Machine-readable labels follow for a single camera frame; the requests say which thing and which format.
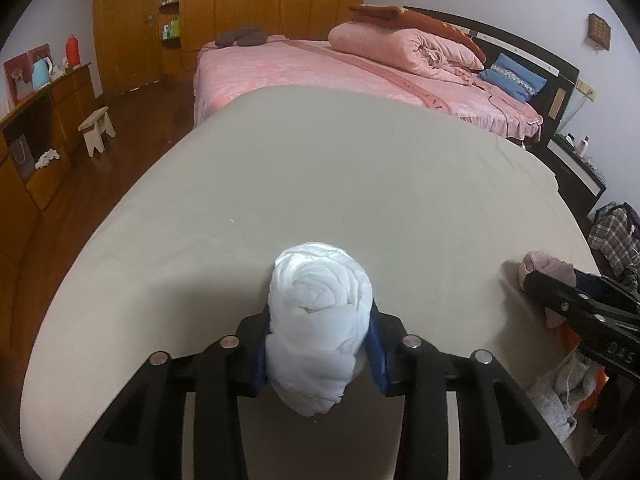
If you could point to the black white nightstand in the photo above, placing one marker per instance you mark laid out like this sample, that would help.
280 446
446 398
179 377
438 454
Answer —
575 180

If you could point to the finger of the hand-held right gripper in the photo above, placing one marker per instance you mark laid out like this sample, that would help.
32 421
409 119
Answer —
555 292
595 284

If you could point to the pink folded quilt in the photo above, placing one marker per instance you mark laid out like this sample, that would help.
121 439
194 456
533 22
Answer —
395 47

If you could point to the white cloth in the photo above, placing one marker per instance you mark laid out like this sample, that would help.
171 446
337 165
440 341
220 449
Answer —
46 159
320 330

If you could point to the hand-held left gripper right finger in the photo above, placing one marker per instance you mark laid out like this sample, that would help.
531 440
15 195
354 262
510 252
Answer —
377 360

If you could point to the dark grey clothing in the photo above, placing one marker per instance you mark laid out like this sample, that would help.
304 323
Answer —
240 36

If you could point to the brown folded blanket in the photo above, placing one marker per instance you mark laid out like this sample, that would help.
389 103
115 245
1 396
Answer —
400 16

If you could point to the grey crumpled cloth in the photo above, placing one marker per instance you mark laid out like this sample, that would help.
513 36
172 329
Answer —
555 400

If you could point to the white crumpled cloth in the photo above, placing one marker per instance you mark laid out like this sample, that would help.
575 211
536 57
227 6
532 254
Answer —
46 159

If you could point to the white wooden stool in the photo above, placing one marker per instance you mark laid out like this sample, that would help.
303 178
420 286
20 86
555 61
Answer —
96 130

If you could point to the plaid garment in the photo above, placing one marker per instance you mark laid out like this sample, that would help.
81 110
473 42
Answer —
612 240

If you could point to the wooden sideboard cabinet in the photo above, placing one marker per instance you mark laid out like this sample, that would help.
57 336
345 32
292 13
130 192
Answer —
50 185

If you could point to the yellowish wall socket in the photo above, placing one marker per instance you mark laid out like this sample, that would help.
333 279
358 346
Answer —
586 90

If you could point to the light blue kettle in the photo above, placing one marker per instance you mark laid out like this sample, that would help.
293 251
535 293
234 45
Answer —
42 74

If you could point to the blue pillow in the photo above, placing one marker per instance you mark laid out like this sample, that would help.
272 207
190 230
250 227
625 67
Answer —
512 77

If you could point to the bed with pink sheet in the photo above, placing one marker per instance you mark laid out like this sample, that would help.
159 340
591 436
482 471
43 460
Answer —
310 70

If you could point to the red picture frame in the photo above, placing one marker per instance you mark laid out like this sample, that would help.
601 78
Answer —
17 80

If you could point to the pink face mask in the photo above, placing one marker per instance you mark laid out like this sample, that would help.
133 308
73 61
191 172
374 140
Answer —
545 262

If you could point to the red thermos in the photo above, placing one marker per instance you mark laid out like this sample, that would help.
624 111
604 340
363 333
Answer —
73 51

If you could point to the grey paper bag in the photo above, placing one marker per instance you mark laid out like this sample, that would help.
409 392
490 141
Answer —
21 157

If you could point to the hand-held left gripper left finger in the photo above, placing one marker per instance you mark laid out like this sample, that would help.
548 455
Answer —
260 366

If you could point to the green packet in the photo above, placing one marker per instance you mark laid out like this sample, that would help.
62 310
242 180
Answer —
171 29

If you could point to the white bottle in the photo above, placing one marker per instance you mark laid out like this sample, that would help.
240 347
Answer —
582 147

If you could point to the wooden wardrobe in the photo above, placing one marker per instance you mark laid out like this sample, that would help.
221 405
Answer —
260 5

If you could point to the wooden wall box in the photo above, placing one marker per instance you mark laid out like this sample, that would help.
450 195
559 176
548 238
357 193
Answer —
599 31

